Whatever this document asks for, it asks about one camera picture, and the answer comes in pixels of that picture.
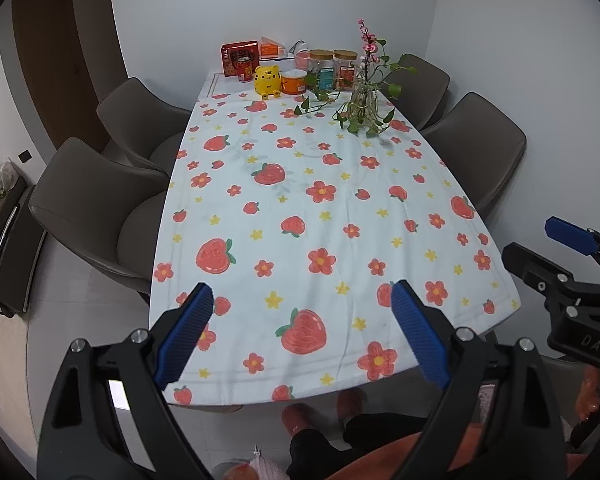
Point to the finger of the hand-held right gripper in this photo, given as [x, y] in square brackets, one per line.
[530, 265]
[570, 235]

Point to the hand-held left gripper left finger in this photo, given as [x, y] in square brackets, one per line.
[185, 330]

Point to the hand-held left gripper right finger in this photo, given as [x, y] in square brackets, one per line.
[420, 332]

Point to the pink fuzzy slipper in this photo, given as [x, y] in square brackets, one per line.
[352, 402]
[302, 417]

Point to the strawberry flower print tablecloth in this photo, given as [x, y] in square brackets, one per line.
[330, 220]

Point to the person's black pants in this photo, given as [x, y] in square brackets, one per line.
[320, 452]

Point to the grey green sofa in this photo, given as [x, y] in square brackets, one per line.
[10, 250]

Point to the glass vase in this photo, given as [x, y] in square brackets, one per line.
[365, 107]

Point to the white plastic bag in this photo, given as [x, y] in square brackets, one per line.
[4, 180]

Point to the green pothos plant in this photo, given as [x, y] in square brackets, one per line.
[400, 62]

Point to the yellow bear figure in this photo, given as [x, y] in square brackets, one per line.
[267, 79]

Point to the red drink can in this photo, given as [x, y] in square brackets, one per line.
[244, 71]

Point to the glass jar red label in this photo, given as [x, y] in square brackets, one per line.
[346, 72]

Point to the orange round tin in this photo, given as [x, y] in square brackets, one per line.
[294, 84]

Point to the pink flower branch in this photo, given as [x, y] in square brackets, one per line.
[371, 47]

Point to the glass jar blue label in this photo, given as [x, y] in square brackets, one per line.
[321, 75]

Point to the red printed box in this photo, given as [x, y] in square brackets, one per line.
[232, 52]

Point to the white box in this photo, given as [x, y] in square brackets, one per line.
[280, 63]

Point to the pink translucent container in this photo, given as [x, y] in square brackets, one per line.
[302, 62]

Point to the orange tissue box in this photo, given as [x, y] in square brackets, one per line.
[272, 49]

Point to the brown wooden door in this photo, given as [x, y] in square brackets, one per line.
[55, 50]

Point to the black wall switch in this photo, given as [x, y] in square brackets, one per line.
[24, 156]

